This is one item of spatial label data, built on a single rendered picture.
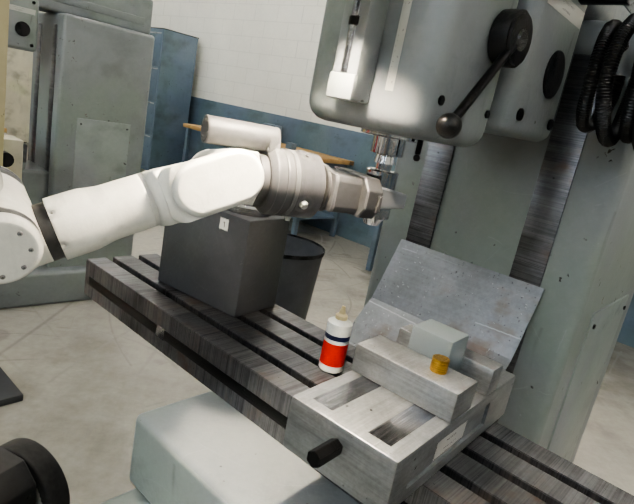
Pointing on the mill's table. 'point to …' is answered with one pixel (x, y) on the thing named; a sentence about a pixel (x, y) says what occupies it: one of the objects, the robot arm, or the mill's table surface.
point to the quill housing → (416, 69)
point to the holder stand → (226, 259)
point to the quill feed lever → (515, 54)
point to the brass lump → (439, 364)
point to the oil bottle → (335, 342)
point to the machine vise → (390, 429)
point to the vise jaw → (414, 377)
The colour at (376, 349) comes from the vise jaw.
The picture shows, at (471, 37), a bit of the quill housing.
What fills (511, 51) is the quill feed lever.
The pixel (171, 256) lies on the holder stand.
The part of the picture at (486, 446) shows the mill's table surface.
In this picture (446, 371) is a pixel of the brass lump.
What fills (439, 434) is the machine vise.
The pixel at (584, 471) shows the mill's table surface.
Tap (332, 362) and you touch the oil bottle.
